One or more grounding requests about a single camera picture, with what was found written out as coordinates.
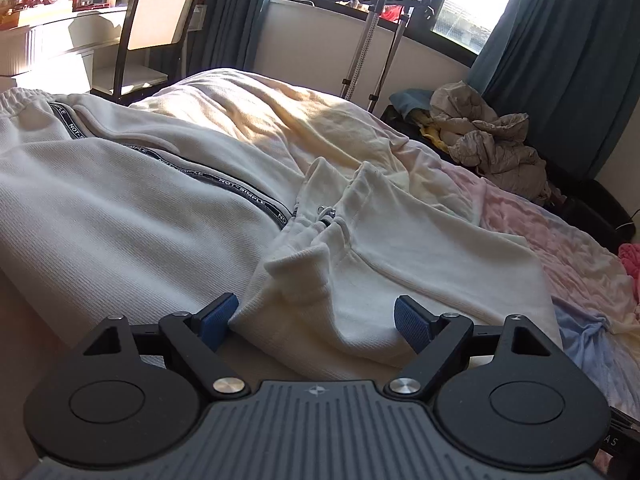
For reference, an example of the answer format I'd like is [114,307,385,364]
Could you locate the cream white zip hoodie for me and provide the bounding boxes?
[1,88,560,381]

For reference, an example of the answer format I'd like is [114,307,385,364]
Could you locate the pastel rainbow bed sheet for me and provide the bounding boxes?
[0,67,640,480]

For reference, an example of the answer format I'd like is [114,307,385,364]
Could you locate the pink fluffy garment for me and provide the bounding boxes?
[618,243,640,299]

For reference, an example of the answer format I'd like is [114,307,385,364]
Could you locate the beige crumpled quilted jacket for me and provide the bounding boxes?
[428,81,551,203]

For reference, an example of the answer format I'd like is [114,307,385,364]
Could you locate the teal cloth under jacket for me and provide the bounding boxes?
[390,89,434,119]

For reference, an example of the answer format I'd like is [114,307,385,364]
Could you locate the teal curtain right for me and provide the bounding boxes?
[466,0,639,177]

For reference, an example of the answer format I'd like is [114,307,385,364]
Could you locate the teal curtain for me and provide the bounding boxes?
[186,0,269,75]
[466,0,639,177]

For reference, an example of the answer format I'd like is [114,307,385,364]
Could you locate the white dressing table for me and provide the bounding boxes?
[1,6,126,93]

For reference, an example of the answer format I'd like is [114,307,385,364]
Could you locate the red items on dresser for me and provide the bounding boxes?
[1,0,73,30]

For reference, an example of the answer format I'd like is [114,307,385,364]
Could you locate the teal curtain left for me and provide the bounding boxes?
[186,0,269,75]

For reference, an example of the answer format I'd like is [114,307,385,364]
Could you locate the silver garment steamer stand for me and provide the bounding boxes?
[339,0,437,114]

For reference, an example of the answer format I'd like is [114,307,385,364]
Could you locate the cream chair with black frame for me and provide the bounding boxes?
[90,0,195,104]

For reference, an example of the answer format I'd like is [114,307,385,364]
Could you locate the wall power socket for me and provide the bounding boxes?
[189,4,207,32]

